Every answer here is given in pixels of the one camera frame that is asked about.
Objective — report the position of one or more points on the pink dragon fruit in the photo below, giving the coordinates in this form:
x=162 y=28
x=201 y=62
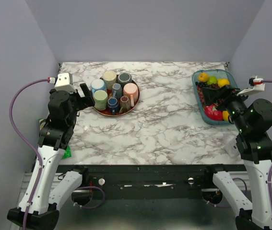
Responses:
x=212 y=113

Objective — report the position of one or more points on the brown striped mug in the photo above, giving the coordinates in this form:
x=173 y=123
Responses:
x=125 y=104

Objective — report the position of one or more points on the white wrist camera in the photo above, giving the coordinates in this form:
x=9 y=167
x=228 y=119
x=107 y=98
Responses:
x=256 y=85
x=65 y=83

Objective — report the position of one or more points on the dark blue mug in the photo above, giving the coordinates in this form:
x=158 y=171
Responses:
x=113 y=106

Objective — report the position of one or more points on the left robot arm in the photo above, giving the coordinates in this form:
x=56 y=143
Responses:
x=40 y=205

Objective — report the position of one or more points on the white box with knob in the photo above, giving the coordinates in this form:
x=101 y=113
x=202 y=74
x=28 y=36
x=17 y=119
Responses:
x=231 y=148

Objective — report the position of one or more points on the orange fruit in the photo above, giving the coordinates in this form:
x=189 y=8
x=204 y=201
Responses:
x=203 y=77

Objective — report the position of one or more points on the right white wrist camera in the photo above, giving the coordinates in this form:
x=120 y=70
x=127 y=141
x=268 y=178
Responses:
x=256 y=85

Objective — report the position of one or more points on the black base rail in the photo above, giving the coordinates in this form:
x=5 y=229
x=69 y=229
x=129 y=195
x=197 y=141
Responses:
x=153 y=181

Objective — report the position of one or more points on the light green mug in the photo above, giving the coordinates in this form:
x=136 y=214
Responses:
x=100 y=98

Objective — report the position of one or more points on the teal plastic fruit bin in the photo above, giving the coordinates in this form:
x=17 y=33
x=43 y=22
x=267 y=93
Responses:
x=219 y=74

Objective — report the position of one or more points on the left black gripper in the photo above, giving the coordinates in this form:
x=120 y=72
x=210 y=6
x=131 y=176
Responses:
x=86 y=101

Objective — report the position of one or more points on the green lime fruit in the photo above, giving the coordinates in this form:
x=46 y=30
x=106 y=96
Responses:
x=212 y=80

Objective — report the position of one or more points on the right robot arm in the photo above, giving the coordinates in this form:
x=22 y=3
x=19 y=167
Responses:
x=255 y=148

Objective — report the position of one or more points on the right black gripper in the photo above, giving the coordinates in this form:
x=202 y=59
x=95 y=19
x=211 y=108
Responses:
x=210 y=95

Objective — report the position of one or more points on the cassava chips bag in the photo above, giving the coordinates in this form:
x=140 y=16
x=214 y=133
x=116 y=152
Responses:
x=67 y=153

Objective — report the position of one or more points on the dark grey mug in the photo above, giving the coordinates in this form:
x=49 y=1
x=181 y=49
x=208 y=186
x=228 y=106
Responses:
x=124 y=78

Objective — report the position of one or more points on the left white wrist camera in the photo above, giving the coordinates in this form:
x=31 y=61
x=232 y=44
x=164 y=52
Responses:
x=65 y=83

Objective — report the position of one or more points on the pink mug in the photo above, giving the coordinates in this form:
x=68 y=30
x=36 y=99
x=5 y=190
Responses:
x=131 y=90

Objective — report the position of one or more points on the yellow fruit lower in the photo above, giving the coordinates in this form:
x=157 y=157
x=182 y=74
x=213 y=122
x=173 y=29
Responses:
x=225 y=115

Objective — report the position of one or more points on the light blue mug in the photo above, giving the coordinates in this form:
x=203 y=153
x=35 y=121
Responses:
x=98 y=84

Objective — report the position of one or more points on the cream mug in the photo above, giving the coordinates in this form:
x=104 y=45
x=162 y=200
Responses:
x=110 y=78

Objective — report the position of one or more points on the grey blue patterned mug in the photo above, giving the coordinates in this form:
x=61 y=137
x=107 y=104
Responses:
x=117 y=91

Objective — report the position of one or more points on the yellow lemon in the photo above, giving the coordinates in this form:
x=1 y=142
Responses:
x=222 y=82

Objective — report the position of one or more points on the round red tray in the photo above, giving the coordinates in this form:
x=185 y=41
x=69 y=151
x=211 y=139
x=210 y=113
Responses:
x=106 y=111

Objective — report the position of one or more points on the dark grape bunch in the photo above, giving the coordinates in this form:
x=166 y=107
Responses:
x=201 y=85

